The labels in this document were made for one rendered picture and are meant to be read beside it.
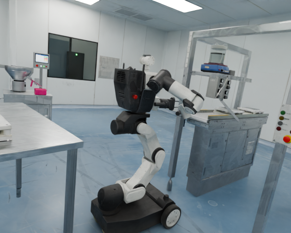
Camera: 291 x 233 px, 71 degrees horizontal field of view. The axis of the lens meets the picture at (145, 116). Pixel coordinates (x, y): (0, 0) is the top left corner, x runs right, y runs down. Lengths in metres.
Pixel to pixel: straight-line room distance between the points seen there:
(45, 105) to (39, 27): 3.21
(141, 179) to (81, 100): 5.07
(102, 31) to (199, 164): 5.36
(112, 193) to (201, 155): 1.06
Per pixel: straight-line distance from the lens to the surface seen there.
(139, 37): 7.43
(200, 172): 2.37
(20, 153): 1.01
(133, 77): 1.43
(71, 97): 6.53
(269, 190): 1.81
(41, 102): 3.49
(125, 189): 1.76
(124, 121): 1.50
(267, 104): 5.54
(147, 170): 1.82
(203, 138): 2.27
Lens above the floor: 1.26
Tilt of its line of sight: 12 degrees down
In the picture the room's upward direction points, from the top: 7 degrees clockwise
